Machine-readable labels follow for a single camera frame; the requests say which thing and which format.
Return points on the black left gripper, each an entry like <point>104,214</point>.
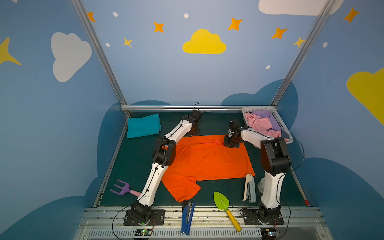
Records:
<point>193,130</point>

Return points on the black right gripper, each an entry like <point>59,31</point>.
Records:
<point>229,141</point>

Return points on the orange t shirt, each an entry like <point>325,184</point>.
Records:
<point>204,158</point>

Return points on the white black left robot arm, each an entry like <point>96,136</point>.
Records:
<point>163,157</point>

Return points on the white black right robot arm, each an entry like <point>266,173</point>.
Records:
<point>275,160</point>

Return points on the purple t shirt in basket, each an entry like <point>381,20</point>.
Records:
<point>270,118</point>

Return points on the white perforated plastic basket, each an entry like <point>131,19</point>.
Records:
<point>266,121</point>

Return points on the white grey stapler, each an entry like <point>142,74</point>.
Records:
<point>249,189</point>

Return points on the folded teal t shirt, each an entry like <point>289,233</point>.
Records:
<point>145,126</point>

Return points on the green yellow toy trowel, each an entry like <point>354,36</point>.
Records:
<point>223,203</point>

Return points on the blue stapler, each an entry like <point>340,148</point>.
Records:
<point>188,211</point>

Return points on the purple toy garden fork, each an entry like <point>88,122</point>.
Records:
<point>124,189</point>

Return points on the right green circuit board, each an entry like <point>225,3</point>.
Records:
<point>268,233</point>

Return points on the green circuit board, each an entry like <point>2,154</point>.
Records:
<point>143,232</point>
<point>268,233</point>

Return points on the left green circuit board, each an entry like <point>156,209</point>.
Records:
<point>143,232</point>

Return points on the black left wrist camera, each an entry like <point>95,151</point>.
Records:
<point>195,116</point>

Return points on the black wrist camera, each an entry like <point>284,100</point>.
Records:
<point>195,116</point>
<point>234,126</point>

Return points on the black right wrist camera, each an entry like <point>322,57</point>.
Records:
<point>234,126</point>

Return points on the aluminium back frame rail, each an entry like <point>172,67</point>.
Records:
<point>181,108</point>

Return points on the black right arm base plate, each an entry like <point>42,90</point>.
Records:
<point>257,217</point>

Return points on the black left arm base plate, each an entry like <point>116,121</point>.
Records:
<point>150,217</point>

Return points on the aluminium front rail bed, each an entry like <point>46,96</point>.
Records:
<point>208,223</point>

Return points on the aluminium right frame post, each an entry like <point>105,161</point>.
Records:
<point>315,30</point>

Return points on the aluminium frame post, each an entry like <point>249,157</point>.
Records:
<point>88,26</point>
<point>315,30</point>

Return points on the aluminium left frame post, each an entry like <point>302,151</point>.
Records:
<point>88,26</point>

